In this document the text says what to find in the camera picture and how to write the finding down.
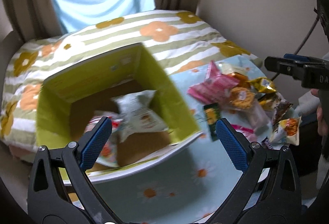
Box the pink snack bag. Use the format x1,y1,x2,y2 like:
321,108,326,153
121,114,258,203
187,61,240,106

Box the small pink candy bag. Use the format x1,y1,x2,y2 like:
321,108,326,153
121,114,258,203
84,110,123,168

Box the yellow gold snack bag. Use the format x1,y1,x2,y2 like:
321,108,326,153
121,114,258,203
248,77,277,94

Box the orange cream snack bag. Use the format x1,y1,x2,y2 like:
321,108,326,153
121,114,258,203
219,63,251,89

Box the green sunflower packet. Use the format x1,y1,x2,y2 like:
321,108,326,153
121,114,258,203
203,103,221,141

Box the person's right hand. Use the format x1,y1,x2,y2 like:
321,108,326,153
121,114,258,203
316,103,328,136

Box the white green snack bag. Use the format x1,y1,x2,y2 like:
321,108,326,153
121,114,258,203
111,90,168,143

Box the waffle cookie clear bag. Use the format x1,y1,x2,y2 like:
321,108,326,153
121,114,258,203
222,87,255,111

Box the green cardboard box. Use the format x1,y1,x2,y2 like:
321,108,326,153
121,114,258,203
36,43,201,183

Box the floral striped quilt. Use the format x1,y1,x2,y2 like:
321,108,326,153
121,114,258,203
1,10,262,152

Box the dark brown snack bag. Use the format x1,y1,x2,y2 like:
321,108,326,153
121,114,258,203
258,92,293,125

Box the cheese sticks snack bag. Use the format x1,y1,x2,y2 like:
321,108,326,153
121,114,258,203
269,117,302,146

